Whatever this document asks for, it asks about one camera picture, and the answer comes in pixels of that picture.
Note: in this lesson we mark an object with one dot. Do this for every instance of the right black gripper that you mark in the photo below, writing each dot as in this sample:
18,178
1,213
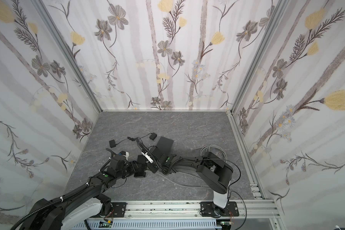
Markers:
160,160

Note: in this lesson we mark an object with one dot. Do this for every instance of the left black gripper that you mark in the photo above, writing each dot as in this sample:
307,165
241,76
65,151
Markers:
139,168

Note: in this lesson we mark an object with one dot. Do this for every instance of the black ribbed network switch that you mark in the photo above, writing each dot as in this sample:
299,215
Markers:
141,167

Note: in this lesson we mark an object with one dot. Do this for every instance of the black power adapter with plug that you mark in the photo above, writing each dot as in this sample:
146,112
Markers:
114,143

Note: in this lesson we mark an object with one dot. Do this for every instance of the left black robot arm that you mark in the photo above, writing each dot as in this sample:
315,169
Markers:
49,215

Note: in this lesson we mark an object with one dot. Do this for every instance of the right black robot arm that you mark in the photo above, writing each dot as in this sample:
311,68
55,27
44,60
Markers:
214,171

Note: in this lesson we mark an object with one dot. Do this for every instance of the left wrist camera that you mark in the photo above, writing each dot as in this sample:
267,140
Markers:
125,154

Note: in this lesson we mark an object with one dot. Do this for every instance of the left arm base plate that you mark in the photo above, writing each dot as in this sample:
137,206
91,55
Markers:
115,210

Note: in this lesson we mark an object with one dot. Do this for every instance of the aluminium mounting rail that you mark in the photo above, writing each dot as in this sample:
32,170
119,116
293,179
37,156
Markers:
191,210

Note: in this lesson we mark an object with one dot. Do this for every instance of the white slotted cable duct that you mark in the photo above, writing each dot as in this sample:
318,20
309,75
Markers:
170,224

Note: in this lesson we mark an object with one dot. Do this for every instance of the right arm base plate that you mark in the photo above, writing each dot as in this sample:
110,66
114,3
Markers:
208,209

